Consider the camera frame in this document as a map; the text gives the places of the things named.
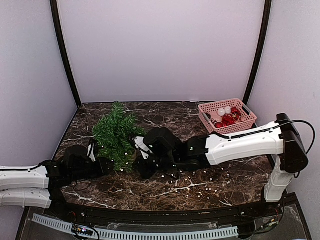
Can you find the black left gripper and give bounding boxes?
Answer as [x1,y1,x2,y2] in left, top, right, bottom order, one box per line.
[69,157,117,182]

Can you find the white fairy light string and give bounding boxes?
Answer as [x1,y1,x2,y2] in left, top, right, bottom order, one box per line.
[107,140,236,198]

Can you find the small green christmas tree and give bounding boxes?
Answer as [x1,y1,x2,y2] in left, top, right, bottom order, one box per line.
[92,101,146,173]

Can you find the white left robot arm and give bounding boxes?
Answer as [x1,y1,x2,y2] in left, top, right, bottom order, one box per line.
[0,144,114,218]

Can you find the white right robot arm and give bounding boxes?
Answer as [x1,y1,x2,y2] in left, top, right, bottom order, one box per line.
[132,113,309,217]

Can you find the white ball ornament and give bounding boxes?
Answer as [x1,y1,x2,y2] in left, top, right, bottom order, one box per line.
[217,106,232,117]

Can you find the red ornaments in basket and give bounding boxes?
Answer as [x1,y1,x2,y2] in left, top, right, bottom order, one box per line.
[213,107,243,129]

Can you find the pink plastic basket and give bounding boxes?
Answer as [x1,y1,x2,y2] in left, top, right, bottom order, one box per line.
[198,98,257,135]

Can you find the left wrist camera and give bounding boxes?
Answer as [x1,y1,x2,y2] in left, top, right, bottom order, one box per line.
[87,138,99,163]

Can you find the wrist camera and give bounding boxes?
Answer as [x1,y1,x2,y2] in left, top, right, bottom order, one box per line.
[87,138,99,163]
[133,136,153,160]

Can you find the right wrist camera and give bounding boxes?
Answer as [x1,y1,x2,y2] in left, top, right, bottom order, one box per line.
[133,136,153,160]

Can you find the white perforated cable tray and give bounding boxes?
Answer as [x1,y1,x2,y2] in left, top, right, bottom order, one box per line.
[32,213,239,240]

